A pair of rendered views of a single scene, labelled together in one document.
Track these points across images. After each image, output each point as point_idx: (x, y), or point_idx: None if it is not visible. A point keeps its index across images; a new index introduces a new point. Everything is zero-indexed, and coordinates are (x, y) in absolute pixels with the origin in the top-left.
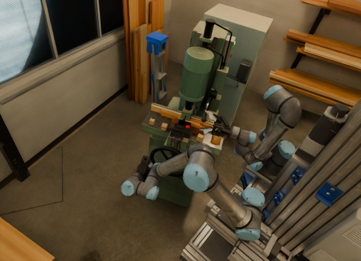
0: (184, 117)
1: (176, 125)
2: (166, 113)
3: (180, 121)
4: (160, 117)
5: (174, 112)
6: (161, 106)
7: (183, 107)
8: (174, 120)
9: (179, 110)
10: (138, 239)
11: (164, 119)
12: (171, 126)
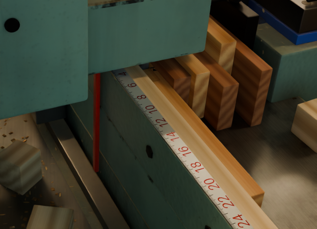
0: None
1: None
2: (231, 156)
3: (251, 9)
4: (278, 208)
5: (181, 116)
6: (227, 201)
7: None
8: (255, 59)
9: (138, 99)
10: None
11: (257, 181)
12: (260, 122)
